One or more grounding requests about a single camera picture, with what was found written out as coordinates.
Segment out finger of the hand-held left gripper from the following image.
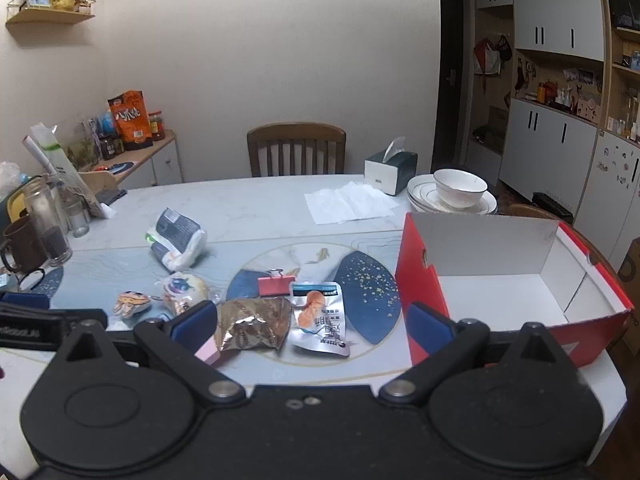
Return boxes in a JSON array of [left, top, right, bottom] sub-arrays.
[[0, 291, 51, 310]]

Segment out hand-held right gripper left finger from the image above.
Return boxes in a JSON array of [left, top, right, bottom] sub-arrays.
[[55, 300, 247, 406]]

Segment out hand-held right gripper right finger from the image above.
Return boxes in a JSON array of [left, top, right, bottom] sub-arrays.
[[379, 302, 583, 406]]

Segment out pink eraser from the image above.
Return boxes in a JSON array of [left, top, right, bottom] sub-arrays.
[[195, 342, 221, 367]]

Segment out round cartoon snack packet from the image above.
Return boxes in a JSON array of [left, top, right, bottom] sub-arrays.
[[159, 271, 221, 317]]

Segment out red cardboard box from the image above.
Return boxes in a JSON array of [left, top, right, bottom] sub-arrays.
[[395, 211, 635, 368]]

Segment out small cartoon crab packet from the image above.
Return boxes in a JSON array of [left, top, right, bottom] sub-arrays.
[[112, 290, 152, 317]]

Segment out red binder clip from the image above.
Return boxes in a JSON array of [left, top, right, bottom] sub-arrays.
[[257, 269, 298, 298]]

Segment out silver snack packet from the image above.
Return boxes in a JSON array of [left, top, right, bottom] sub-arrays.
[[287, 281, 351, 358]]

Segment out marble desktop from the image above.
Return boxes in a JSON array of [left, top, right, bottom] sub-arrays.
[[0, 175, 628, 471]]

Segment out black eyeglasses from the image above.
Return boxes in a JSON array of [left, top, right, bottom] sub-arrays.
[[0, 267, 46, 292]]

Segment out brown mug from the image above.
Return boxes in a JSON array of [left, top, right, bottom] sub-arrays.
[[0, 216, 48, 273]]

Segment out tall glass jar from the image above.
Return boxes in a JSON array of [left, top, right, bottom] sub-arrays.
[[24, 182, 73, 267]]

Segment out white and dark tissue pack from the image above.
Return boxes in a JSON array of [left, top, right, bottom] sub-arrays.
[[146, 207, 207, 271]]

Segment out small glass shaker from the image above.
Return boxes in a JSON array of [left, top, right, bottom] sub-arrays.
[[65, 195, 91, 238]]

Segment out white gold-rimmed plate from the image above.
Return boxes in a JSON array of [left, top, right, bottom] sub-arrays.
[[409, 194, 499, 216]]

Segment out stack of white plates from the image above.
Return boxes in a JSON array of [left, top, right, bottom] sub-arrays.
[[407, 175, 498, 212]]

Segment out white gold-rimmed bowl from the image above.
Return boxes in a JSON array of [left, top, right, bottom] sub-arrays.
[[433, 169, 488, 211]]

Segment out white paper napkin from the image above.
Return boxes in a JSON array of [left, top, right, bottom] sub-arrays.
[[305, 182, 401, 226]]

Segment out green tissue box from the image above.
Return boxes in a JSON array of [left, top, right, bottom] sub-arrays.
[[364, 137, 418, 196]]

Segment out white side cabinet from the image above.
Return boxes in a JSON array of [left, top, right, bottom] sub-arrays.
[[75, 129, 183, 191]]

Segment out black basket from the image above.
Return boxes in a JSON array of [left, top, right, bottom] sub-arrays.
[[531, 191, 575, 223]]

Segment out orange snack bag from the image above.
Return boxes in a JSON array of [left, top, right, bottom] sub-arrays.
[[107, 91, 153, 152]]

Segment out white lower cabinet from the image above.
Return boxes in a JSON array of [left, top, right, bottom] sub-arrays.
[[498, 97, 601, 221]]

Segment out wooden slatted chair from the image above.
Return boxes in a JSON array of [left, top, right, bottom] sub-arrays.
[[246, 122, 347, 178]]

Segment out white cabinet with stickers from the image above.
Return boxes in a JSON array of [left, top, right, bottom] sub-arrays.
[[575, 130, 640, 271]]

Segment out dark door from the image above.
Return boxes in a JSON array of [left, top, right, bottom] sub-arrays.
[[439, 0, 471, 171]]

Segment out hanging red and white bags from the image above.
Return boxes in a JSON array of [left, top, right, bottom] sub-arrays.
[[474, 35, 516, 78]]

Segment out wooden shelf unit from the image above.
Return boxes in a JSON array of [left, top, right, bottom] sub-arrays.
[[600, 0, 640, 146]]

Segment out wooden wall shelf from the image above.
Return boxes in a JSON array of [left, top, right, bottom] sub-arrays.
[[6, 0, 96, 26]]

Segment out white upper wall cabinet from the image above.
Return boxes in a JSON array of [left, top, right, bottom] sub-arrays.
[[475, 0, 608, 63]]

